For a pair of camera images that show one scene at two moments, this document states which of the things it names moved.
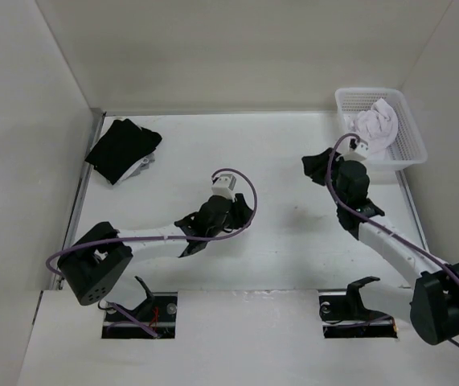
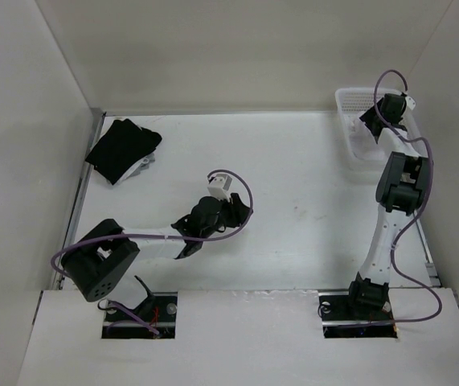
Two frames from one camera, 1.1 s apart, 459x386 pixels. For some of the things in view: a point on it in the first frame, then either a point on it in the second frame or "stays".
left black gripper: (240, 211) stays
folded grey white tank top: (140, 167) stays
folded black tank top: (122, 147) stays
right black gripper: (313, 167) → (367, 117)
